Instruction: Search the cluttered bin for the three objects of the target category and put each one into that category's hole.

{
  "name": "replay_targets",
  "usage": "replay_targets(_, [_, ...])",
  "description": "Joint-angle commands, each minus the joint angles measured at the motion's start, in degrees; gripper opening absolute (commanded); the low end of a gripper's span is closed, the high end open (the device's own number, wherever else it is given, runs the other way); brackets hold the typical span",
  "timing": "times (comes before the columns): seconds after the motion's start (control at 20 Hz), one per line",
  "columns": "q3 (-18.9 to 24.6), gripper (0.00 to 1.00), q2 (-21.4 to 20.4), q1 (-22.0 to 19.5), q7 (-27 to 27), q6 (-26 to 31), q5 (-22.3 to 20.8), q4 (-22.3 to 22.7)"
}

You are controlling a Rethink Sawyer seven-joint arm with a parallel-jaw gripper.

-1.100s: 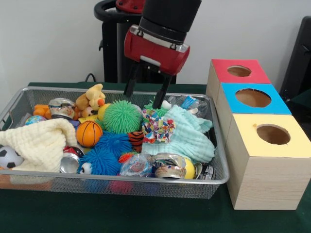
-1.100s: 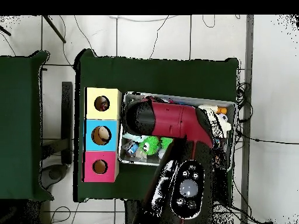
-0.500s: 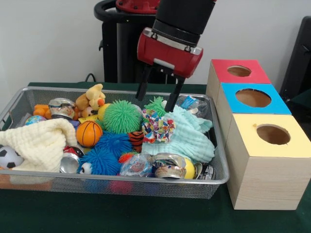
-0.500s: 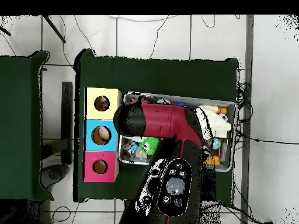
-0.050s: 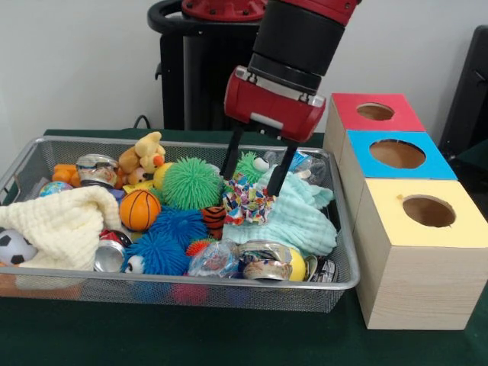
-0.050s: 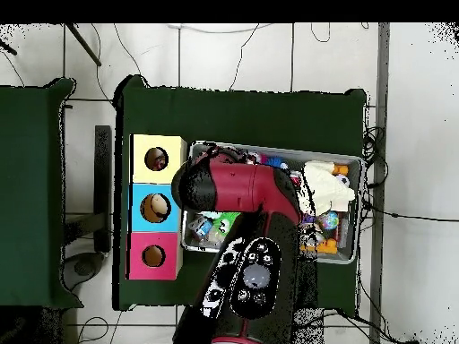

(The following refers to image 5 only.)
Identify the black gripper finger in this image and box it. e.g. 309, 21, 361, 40
220, 124, 246, 182
266, 141, 300, 197

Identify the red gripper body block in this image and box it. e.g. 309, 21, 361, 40
223, 65, 328, 146

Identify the colourful patterned knotted toy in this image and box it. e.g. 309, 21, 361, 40
222, 174, 276, 226

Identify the clear mesh bin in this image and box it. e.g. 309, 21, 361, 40
0, 137, 361, 313

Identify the wooden box with three holes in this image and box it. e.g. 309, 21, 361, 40
323, 93, 488, 330

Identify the green furry monster toy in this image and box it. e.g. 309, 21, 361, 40
233, 152, 269, 184

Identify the green spiky rubber ball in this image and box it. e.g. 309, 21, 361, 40
160, 157, 223, 211

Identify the mint green muslin cloth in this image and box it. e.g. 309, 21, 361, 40
221, 165, 338, 258

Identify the orange tiger striped ball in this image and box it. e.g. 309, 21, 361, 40
200, 203, 228, 241

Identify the yellow plush animal toy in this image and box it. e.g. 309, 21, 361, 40
118, 132, 166, 188

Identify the blue spiky rubber ball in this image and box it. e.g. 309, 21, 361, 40
145, 206, 208, 243

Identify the small orange basketball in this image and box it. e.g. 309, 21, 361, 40
119, 189, 162, 231

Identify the blue furry monster toy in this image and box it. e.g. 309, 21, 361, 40
122, 233, 193, 277

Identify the dark green table cloth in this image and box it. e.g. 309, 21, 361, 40
0, 128, 488, 366

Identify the cream muslin cloth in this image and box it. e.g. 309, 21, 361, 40
0, 185, 121, 273

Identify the black upright panel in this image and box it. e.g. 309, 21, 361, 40
438, 25, 488, 176

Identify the small black white soccer ball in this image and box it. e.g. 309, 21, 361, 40
0, 231, 36, 268

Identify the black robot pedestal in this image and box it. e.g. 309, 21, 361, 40
147, 0, 264, 132

